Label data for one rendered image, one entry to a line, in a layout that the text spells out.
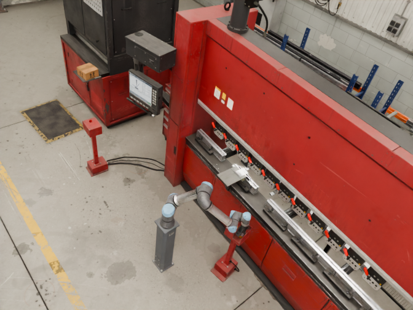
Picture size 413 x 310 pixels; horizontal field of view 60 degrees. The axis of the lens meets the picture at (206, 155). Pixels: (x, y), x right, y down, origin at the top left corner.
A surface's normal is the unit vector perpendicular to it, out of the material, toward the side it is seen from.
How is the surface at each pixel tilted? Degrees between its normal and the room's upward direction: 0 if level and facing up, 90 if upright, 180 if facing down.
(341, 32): 90
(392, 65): 90
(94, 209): 0
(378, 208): 90
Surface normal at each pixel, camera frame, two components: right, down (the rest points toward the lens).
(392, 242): -0.80, 0.33
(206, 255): 0.13, -0.71
